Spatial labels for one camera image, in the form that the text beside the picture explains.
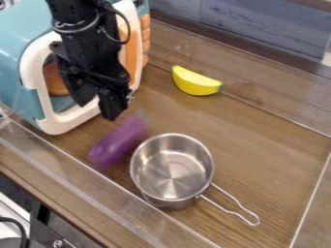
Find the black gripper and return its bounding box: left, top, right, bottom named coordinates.
left=50, top=23, right=131, bottom=121

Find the purple toy eggplant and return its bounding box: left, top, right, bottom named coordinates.
left=88, top=115, right=148, bottom=171

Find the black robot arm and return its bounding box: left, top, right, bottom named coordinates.
left=46, top=0, right=131, bottom=120

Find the orange microwave turntable plate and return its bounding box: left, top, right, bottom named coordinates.
left=43, top=62, right=68, bottom=96

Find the teal toy microwave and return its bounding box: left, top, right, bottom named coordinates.
left=0, top=0, right=150, bottom=135

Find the yellow toy banana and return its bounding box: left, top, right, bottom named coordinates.
left=172, top=65, right=224, bottom=96

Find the clear acrylic table barrier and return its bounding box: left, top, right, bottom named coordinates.
left=0, top=111, right=219, bottom=248

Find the silver pot with wire handle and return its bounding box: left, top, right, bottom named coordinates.
left=130, top=133, right=262, bottom=227

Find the black cable bottom left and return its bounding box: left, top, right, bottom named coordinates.
left=0, top=216, right=31, bottom=248

